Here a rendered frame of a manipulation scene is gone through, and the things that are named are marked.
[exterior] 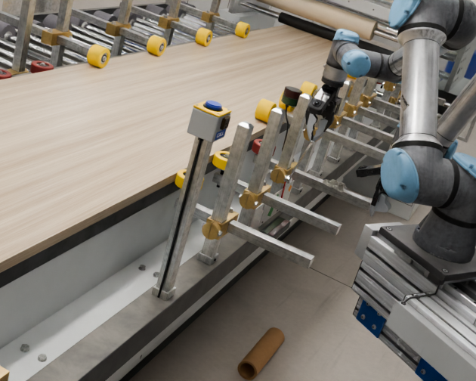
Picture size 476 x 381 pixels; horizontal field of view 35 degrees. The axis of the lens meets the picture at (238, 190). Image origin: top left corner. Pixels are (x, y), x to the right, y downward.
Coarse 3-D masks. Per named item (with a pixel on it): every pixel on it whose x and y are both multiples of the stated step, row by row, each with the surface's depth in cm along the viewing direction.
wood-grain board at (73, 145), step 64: (128, 64) 303; (192, 64) 330; (256, 64) 362; (320, 64) 402; (0, 128) 210; (64, 128) 223; (128, 128) 238; (256, 128) 273; (0, 192) 176; (64, 192) 185; (128, 192) 195; (0, 256) 152
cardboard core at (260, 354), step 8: (272, 328) 309; (264, 336) 302; (272, 336) 302; (280, 336) 306; (256, 344) 297; (264, 344) 296; (272, 344) 298; (280, 344) 305; (256, 352) 289; (264, 352) 291; (272, 352) 296; (248, 360) 283; (256, 360) 285; (264, 360) 289; (240, 368) 286; (248, 368) 290; (256, 368) 282; (248, 376) 285
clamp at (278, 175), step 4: (292, 164) 257; (296, 164) 258; (276, 168) 251; (280, 168) 250; (292, 168) 254; (272, 172) 250; (276, 172) 250; (280, 172) 249; (284, 172) 249; (288, 172) 251; (272, 176) 250; (276, 176) 250; (280, 176) 249; (284, 176) 249; (272, 180) 251; (276, 180) 251; (280, 180) 250
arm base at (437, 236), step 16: (432, 208) 179; (432, 224) 177; (448, 224) 174; (464, 224) 173; (416, 240) 179; (432, 240) 176; (448, 240) 175; (464, 240) 174; (448, 256) 175; (464, 256) 175
